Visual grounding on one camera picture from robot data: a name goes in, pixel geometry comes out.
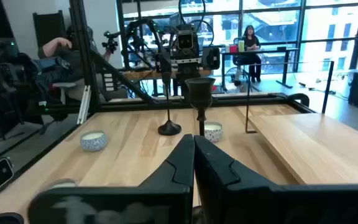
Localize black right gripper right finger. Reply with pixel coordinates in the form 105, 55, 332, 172
193, 134, 358, 224

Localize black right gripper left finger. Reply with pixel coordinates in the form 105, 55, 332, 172
28, 133, 196, 224

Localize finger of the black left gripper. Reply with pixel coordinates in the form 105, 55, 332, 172
157, 51, 173, 75
201, 46, 221, 71

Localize tall black candlestick holder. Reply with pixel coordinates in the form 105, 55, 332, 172
184, 77, 216, 138

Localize short black candlestick holder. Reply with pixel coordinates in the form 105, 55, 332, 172
157, 72, 182, 136

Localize white tealight candle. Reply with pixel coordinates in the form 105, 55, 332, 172
203, 121, 224, 144
80, 130, 109, 152

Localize wooden workbench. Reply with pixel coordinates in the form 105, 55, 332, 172
121, 68, 214, 80

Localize black office chair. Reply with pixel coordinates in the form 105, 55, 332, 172
232, 37, 251, 86

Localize person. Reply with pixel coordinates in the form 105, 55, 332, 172
234, 24, 262, 84
17, 26, 113, 103

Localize black desk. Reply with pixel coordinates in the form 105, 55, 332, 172
221, 47, 300, 90

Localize black power strip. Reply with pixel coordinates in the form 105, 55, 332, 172
102, 72, 115, 93

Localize white bars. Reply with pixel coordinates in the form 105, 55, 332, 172
76, 85, 92, 126

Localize wooden shelf black metal legs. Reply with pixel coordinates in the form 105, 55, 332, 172
245, 60, 358, 185

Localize black panel board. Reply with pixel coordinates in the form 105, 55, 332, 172
32, 10, 67, 47

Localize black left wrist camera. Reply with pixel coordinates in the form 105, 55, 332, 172
177, 30, 195, 50

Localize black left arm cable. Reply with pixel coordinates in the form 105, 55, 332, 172
178, 0, 214, 47

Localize black tripod camera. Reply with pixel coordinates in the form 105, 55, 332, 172
101, 30, 121, 54

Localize black aluminium rig frame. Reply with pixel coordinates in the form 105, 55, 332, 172
0, 0, 316, 208

